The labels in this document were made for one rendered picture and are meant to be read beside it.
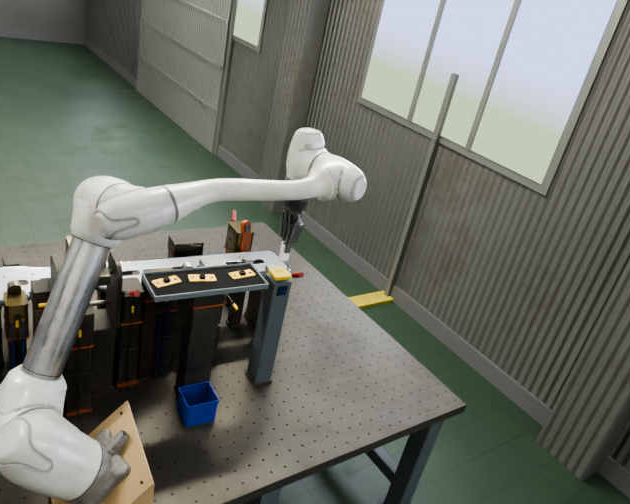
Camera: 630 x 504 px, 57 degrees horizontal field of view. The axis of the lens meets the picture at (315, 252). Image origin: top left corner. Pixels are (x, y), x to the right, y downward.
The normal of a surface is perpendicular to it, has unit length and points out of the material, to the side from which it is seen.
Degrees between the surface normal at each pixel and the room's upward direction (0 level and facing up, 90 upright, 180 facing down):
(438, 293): 90
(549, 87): 90
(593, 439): 90
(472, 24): 90
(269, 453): 0
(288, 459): 0
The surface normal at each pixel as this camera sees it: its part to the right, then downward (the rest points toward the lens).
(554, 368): -0.80, 0.11
